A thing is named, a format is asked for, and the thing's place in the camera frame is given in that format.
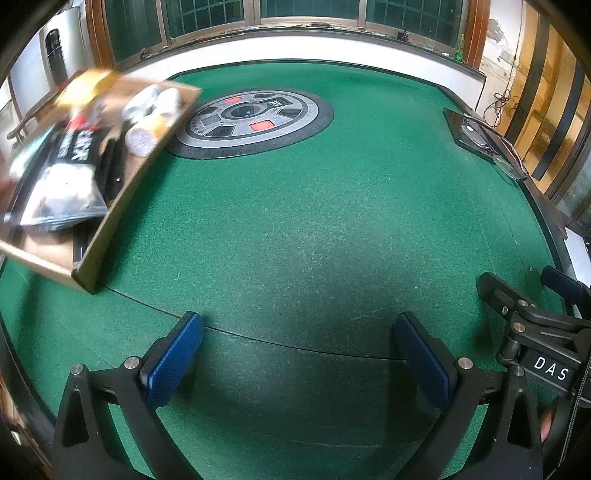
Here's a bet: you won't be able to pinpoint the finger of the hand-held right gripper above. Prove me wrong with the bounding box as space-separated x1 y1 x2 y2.
541 265 591 319
476 272 536 324

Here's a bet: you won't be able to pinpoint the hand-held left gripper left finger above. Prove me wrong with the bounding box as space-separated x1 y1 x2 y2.
53 311 205 480

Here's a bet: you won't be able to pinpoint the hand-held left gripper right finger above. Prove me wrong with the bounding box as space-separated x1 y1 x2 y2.
392 311 546 480

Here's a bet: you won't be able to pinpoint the cardboard box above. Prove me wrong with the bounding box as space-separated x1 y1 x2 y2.
0 69 204 294

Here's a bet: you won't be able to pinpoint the person's right hand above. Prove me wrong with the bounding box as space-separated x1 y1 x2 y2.
539 405 556 442

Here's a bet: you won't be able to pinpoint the black pen white print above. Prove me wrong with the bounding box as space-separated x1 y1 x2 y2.
104 138 127 204

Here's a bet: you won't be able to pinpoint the gold black striped door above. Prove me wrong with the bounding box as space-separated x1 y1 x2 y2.
505 14 591 232

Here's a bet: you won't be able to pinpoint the clear plastic bag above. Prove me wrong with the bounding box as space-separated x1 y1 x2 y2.
4 164 109 229

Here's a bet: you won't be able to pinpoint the round table control panel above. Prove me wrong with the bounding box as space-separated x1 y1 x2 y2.
166 89 334 160

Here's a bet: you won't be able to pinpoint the silver standing air conditioner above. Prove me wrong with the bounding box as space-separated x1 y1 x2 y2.
9 4 95 121

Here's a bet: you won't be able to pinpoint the barred window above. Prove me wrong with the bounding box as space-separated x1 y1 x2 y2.
90 0 485 65

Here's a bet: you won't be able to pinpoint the wall cables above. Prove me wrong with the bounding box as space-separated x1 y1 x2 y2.
482 14 525 127

